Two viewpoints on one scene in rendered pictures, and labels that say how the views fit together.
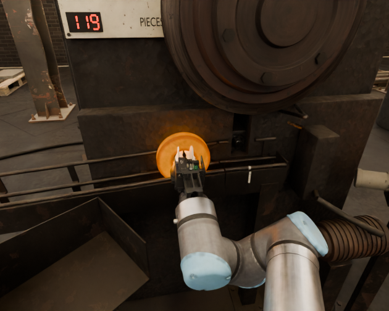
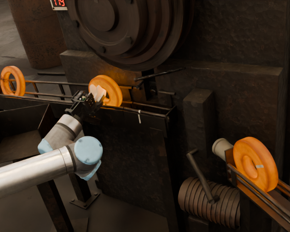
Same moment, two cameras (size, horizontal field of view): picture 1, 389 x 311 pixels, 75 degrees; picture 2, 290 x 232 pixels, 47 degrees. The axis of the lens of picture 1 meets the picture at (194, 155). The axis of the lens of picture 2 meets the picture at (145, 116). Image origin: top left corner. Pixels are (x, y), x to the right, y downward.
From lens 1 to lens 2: 1.02 m
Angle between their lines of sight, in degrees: 41
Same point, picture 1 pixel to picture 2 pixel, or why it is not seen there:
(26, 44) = not seen: outside the picture
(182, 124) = (110, 69)
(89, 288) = (27, 146)
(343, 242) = (188, 195)
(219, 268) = (45, 148)
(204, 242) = (49, 135)
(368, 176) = (219, 147)
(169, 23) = not seen: hidden behind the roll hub
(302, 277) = (45, 156)
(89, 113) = (64, 54)
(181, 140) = (97, 80)
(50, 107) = not seen: hidden behind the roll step
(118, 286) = (35, 149)
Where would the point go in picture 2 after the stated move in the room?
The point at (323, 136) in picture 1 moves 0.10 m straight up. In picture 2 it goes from (188, 99) to (185, 72)
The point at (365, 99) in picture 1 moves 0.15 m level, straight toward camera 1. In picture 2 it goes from (257, 73) to (211, 85)
